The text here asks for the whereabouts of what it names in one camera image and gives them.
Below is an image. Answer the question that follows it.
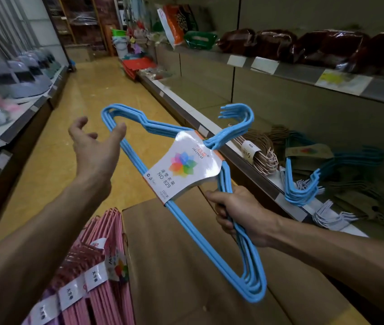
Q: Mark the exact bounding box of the white display rack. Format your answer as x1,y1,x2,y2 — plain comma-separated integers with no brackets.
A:
0,0,70,254

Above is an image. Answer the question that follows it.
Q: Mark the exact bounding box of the clear wrapped packet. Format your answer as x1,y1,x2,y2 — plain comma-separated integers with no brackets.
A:
141,67,172,81

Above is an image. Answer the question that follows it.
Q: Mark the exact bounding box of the person's right forearm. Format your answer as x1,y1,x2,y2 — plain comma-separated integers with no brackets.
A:
270,216,384,325

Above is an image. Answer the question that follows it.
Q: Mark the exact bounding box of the person's left forearm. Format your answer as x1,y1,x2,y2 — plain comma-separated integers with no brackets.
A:
0,176,111,325

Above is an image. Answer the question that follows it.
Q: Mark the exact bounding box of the person's left hand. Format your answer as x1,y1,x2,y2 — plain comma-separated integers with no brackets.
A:
68,116,127,200

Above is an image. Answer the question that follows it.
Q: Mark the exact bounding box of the orange printed bag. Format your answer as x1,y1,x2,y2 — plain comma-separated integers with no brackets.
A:
157,4,199,50

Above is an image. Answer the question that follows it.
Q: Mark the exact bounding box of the grey hanger bundle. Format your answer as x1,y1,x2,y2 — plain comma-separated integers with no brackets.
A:
312,199,359,231
295,179,325,196

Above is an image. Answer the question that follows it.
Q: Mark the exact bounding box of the white bucket stack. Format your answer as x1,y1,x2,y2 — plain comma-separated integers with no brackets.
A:
112,29,129,60

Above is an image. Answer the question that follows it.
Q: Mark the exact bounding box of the small brown cardboard box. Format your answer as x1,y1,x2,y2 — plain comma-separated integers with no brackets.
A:
65,43,93,64

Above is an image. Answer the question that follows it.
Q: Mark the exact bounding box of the grey store shelf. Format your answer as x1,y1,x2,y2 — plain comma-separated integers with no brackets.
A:
137,0,384,325

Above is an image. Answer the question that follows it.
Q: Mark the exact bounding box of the row of grey dustpan sets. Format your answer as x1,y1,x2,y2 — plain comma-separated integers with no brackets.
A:
0,0,62,98

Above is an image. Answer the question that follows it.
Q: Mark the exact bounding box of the pile of colourful small goods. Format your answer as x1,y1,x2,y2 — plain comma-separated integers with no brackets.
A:
127,20,160,58

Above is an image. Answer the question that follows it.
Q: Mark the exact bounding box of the row of brown wrapped packets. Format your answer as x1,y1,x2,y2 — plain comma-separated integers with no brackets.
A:
217,28,384,78

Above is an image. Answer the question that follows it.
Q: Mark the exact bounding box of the flattened brown cardboard box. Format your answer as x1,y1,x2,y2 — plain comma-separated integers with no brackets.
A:
122,186,370,325

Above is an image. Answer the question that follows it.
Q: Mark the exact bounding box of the rose gold metal hanger bundle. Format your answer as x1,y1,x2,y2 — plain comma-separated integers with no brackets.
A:
229,124,291,176

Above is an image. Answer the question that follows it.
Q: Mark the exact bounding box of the person's right hand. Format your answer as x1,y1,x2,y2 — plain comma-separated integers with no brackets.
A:
205,186,282,248

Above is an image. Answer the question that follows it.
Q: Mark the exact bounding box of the green plastic basket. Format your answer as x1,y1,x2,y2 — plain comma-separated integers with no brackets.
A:
183,31,218,51

